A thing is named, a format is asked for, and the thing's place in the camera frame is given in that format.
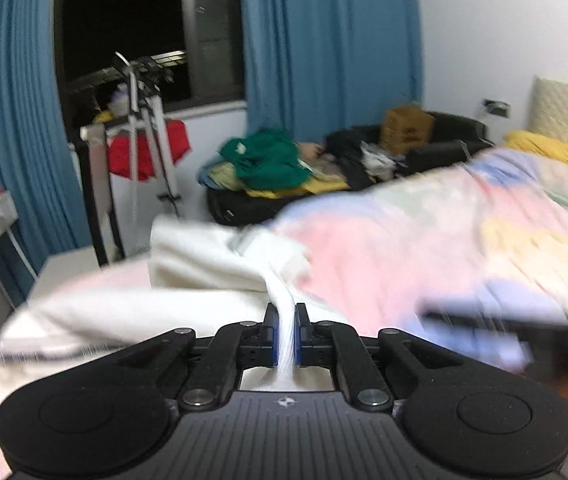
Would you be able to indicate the cardboard box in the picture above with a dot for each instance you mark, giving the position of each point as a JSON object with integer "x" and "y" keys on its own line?
{"x": 406, "y": 127}

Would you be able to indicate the pile of yellow clothes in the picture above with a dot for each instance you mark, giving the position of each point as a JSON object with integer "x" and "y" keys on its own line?
{"x": 264, "y": 192}

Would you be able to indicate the yellow blanket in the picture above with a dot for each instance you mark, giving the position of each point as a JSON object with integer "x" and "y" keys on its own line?
{"x": 559, "y": 152}

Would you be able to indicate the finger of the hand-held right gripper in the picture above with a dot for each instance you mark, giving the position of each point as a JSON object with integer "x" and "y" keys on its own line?
{"x": 504, "y": 319}

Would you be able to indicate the black suitcase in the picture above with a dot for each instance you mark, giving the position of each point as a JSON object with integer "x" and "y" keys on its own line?
{"x": 244, "y": 207}

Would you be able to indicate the black sofa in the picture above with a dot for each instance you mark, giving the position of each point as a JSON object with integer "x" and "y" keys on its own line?
{"x": 456, "y": 135}

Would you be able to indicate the cream padded headboard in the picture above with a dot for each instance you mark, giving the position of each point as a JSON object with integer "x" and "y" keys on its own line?
{"x": 564, "y": 110}

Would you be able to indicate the dark window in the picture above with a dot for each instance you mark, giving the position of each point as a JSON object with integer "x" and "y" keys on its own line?
{"x": 148, "y": 25}

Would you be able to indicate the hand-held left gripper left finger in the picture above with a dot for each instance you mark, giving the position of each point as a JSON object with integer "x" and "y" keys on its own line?
{"x": 274, "y": 345}

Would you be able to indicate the blue curtain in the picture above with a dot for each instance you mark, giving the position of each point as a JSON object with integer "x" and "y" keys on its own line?
{"x": 8, "y": 110}
{"x": 334, "y": 40}

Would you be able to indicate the white knit garment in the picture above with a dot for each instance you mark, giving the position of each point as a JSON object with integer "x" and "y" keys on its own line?
{"x": 198, "y": 260}

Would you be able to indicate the black jacket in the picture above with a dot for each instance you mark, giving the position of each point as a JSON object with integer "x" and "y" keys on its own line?
{"x": 351, "y": 155}

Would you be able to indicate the wall socket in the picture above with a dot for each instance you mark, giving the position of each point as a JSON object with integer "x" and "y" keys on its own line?
{"x": 496, "y": 108}

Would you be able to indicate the small white cloth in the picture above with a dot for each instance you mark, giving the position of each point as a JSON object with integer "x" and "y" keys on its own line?
{"x": 119, "y": 97}

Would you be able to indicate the pastel patchwork blanket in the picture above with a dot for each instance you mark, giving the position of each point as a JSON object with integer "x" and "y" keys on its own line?
{"x": 389, "y": 240}

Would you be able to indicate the green garment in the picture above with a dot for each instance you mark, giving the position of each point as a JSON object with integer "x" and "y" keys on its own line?
{"x": 266, "y": 160}

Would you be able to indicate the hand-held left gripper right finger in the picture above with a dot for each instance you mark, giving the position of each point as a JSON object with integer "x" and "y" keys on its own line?
{"x": 300, "y": 345}

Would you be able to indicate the red garment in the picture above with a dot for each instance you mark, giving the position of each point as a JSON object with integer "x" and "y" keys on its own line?
{"x": 121, "y": 155}

